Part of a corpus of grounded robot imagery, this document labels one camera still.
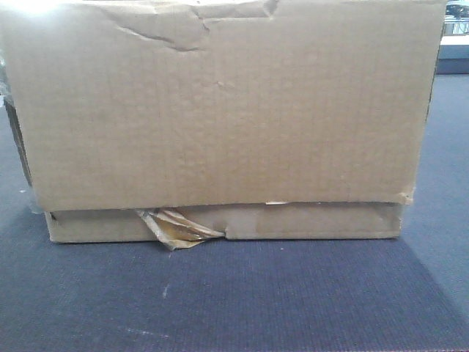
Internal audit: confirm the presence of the brown cardboard carton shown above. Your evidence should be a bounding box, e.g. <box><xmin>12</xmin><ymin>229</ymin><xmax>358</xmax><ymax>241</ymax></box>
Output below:
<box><xmin>1</xmin><ymin>1</ymin><xmax>446</xmax><ymax>249</ymax></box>

